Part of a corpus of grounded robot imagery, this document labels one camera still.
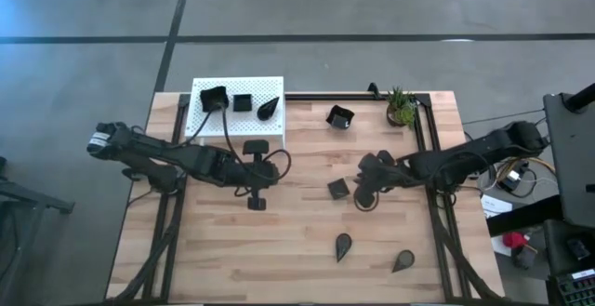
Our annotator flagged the black aluminium table frame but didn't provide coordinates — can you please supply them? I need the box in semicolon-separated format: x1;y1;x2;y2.
111;91;501;305

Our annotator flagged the black teardrop plate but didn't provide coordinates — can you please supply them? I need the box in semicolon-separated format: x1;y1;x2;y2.
335;233;353;263
256;95;282;122
391;248;417;273

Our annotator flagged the black wavy square plate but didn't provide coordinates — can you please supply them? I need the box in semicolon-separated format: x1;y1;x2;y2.
199;86;231;113
324;104;356;130

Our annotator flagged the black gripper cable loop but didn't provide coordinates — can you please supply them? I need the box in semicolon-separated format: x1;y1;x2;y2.
234;149;293;198

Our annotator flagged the black case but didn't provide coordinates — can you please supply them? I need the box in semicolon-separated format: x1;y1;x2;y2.
543;220;595;277

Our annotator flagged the grey metal stand plate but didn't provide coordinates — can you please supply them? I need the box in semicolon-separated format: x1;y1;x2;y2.
542;90;595;231

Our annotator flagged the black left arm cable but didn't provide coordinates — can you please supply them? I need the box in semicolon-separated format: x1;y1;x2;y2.
183;102;245;166

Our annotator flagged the black stand pole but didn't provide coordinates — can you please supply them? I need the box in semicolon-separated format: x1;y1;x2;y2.
563;81;595;113

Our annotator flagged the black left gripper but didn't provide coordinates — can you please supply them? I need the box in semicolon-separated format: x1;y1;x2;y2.
216;139;283;212

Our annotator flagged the black tripod stand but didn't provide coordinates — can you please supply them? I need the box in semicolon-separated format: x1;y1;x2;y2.
0;156;75;306

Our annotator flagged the thin black cable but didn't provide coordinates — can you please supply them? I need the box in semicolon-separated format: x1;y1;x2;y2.
462;108;545;126

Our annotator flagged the coloured cable bundle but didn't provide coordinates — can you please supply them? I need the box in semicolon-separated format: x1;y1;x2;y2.
478;156;559;200

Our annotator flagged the small electronics box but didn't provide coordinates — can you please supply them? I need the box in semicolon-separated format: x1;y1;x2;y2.
499;168;526;193

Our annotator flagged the white perforated shelf riser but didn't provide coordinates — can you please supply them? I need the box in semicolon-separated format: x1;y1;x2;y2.
184;75;286;152

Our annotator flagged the white paper sheet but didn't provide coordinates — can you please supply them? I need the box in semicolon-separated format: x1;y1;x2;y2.
481;193;514;219

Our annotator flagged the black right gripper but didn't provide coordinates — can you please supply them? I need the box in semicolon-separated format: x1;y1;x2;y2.
351;150;415;208

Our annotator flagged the red cloth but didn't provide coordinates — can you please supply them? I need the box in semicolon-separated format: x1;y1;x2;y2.
501;231;529;250

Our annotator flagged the potted green succulent plant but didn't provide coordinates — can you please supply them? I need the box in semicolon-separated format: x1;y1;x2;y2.
385;86;418;128

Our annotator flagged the black small square plate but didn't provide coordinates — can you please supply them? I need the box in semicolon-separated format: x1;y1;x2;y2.
326;178;351;201
231;93;254;113

